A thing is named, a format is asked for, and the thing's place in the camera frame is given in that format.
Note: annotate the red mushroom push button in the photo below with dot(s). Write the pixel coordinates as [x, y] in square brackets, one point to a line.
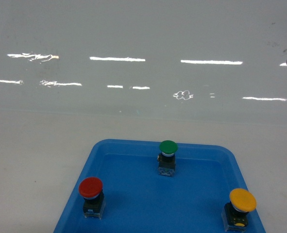
[91, 189]

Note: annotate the yellow mushroom push button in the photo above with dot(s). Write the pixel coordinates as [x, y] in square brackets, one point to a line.
[235, 212]

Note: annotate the green mushroom push button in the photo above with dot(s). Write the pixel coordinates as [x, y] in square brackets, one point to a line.
[166, 158]

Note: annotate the blue plastic tray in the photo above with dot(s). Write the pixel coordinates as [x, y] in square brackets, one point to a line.
[139, 200]

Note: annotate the white whiteboard panel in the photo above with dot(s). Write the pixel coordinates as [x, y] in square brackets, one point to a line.
[197, 60]

